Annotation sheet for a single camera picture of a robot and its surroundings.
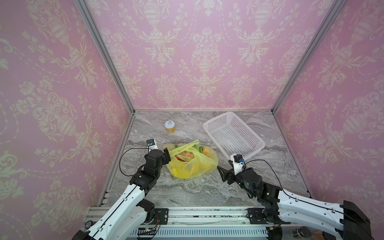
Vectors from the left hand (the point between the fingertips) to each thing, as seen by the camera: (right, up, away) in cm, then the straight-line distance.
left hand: (162, 150), depth 81 cm
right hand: (+33, -7, -4) cm, 34 cm away
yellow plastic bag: (+15, -5, -1) cm, 16 cm away
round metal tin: (+62, -31, -20) cm, 72 cm away
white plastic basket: (+44, +6, +24) cm, 51 cm away
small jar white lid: (0, +13, +25) cm, 28 cm away
